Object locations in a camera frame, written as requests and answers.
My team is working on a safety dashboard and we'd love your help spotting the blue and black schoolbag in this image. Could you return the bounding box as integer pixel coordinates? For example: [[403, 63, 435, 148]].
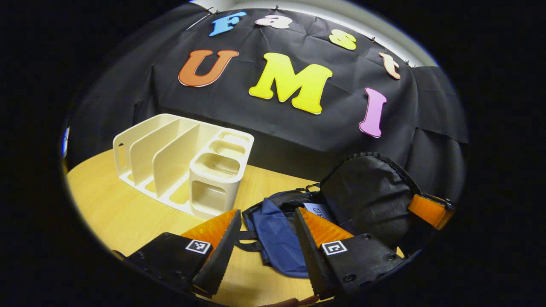
[[235, 152, 427, 278]]

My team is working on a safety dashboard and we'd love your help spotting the cream plastic bookshelf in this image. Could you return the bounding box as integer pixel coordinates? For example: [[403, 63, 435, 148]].
[[112, 113, 255, 220]]

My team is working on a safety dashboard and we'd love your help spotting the blue-grey book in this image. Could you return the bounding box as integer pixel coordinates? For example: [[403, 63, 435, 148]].
[[303, 203, 333, 222]]

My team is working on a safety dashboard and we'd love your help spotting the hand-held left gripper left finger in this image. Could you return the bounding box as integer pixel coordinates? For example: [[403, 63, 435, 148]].
[[113, 208, 242, 298]]

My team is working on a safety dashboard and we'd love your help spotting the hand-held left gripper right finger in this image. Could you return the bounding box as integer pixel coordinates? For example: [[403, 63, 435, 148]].
[[293, 207, 406, 299]]

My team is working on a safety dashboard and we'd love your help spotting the black backdrop cloth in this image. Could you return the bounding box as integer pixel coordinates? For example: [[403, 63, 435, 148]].
[[64, 2, 470, 205]]

